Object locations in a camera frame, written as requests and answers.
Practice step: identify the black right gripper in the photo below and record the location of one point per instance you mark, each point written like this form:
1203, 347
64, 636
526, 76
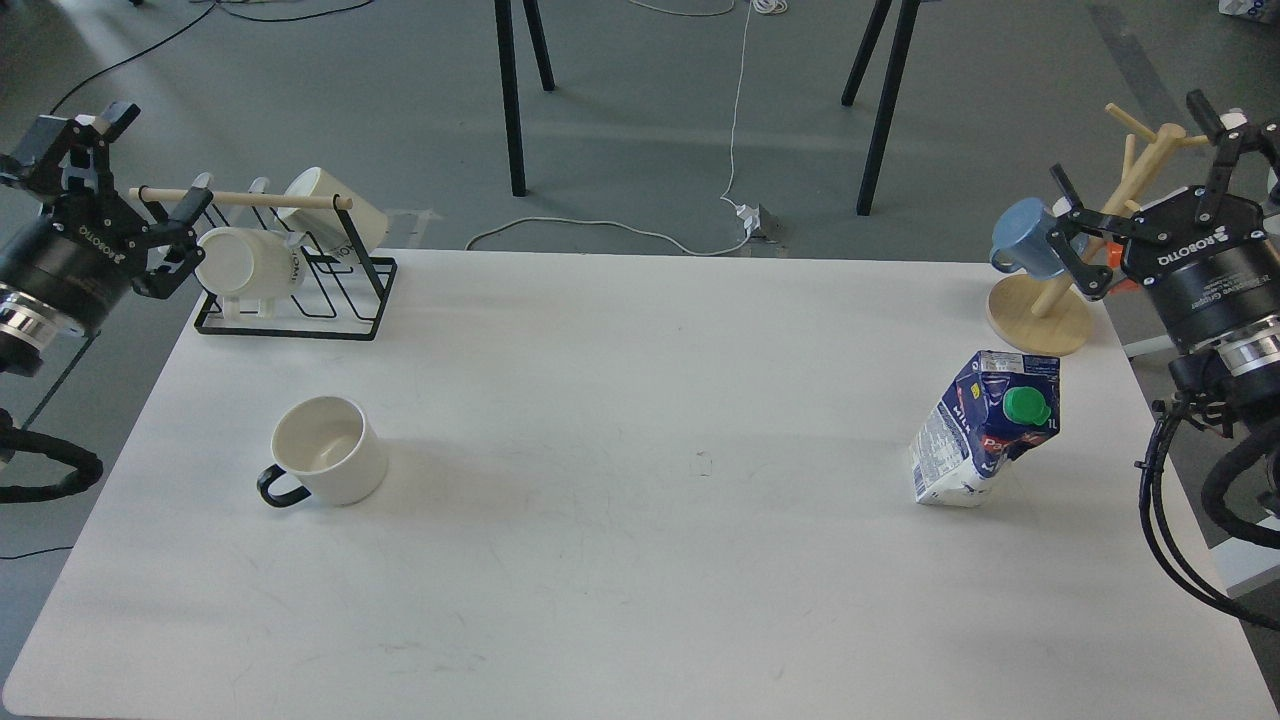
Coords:
1206, 280

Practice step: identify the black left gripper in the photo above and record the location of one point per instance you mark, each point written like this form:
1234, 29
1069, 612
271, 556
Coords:
77, 260

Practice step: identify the blue milk carton green cap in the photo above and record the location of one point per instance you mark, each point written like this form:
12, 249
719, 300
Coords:
1000, 406

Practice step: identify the white mug black handle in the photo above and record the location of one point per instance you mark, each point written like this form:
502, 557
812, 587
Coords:
325, 448

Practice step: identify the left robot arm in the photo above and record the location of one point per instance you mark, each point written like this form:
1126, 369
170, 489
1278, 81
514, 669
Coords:
28, 328

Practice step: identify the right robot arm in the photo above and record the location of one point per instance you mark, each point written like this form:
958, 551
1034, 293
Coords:
1232, 380

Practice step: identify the orange mug on tree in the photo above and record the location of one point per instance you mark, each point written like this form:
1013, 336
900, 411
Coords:
1111, 255

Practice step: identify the white mug on rack front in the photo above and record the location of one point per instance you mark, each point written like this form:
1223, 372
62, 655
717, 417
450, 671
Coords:
245, 264

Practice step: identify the white mug on rack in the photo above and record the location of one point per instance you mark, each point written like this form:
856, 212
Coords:
324, 225
245, 264

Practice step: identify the blue mug on tree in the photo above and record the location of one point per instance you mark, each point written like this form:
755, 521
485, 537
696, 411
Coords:
1019, 241

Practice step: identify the white mug on rack rear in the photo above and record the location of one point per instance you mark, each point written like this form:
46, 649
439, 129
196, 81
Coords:
324, 225

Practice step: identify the black table leg right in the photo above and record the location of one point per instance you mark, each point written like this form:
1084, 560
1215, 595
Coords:
887, 102

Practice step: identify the black table leg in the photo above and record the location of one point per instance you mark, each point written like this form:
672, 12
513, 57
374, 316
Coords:
505, 40
887, 102

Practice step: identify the white power adapter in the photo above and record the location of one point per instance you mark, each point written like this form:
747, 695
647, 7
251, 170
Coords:
759, 224

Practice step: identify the black table leg left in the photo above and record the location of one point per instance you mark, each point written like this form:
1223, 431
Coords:
505, 40

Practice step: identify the black wire mug rack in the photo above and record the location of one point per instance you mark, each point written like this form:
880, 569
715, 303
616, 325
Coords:
334, 302

